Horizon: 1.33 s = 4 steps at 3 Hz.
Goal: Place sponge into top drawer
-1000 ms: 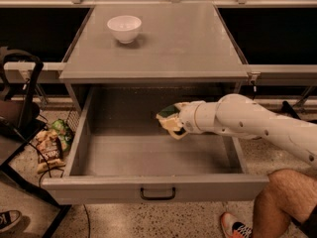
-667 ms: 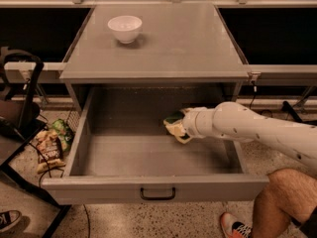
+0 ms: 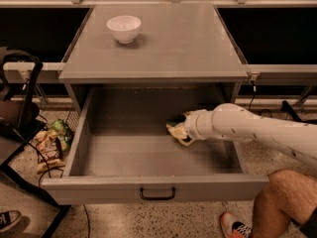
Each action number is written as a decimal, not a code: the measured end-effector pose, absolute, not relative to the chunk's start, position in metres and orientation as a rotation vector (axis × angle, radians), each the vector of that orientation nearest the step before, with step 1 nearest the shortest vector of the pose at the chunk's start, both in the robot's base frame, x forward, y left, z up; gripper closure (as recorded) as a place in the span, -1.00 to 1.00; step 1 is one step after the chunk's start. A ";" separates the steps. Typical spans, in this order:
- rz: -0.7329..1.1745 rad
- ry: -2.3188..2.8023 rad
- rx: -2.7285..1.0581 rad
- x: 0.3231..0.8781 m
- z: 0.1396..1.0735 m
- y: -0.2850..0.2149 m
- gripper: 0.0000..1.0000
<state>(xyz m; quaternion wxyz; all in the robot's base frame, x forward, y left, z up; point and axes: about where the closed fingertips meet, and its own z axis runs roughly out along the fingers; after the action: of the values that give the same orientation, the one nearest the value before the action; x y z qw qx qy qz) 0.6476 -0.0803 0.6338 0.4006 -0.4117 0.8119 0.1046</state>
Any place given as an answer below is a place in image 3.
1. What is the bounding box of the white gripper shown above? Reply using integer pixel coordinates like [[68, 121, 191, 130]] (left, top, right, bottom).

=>
[[166, 109, 217, 147]]

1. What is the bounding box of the green yellow sponge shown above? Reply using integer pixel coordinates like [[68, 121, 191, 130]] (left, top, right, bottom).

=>
[[166, 114, 186, 129]]

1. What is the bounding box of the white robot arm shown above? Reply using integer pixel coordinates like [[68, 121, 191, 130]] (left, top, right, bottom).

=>
[[166, 103, 317, 169]]

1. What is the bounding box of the grey open top drawer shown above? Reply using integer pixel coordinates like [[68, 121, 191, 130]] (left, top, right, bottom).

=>
[[41, 86, 267, 205]]

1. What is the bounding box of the grey metal cabinet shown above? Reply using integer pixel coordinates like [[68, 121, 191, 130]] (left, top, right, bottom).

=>
[[58, 1, 250, 113]]

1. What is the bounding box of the white ceramic bowl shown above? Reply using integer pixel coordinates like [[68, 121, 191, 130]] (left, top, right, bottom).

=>
[[106, 15, 142, 44]]

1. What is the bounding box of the green snack bag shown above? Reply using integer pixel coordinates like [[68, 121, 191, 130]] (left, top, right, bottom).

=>
[[52, 119, 73, 153]]

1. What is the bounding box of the person's bare leg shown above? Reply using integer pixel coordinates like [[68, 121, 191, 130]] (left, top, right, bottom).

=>
[[251, 170, 317, 238]]

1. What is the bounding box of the brown chips bag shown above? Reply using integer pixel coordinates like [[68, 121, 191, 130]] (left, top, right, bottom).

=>
[[36, 131, 65, 174]]

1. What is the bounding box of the black white sneaker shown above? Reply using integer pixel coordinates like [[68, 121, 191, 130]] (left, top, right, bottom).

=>
[[0, 210, 22, 233]]

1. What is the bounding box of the black power cable adapter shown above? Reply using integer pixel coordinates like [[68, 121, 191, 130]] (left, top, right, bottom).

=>
[[248, 80, 272, 118]]

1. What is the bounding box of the black drawer handle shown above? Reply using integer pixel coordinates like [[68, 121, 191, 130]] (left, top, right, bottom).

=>
[[140, 187, 176, 201]]

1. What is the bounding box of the black floor cable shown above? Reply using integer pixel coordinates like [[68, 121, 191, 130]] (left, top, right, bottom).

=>
[[82, 204, 91, 238]]

